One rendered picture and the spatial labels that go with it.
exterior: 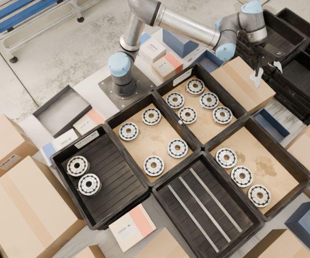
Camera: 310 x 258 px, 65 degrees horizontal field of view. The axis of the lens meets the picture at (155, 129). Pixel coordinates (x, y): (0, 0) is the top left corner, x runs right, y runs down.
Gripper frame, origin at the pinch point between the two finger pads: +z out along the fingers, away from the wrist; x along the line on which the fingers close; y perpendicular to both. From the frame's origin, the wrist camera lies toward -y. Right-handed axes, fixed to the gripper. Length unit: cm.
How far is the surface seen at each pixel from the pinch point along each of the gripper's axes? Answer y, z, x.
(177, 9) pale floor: 184, -36, -62
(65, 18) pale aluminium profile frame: 206, -74, 51
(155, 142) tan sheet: 23, 8, 57
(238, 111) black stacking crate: 10.1, 10.9, 13.7
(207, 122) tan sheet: 18.6, 11.9, 27.5
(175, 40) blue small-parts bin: 60, -26, 10
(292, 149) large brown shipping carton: -11.1, 30.8, 5.8
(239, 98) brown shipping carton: 17.2, 8.6, 6.2
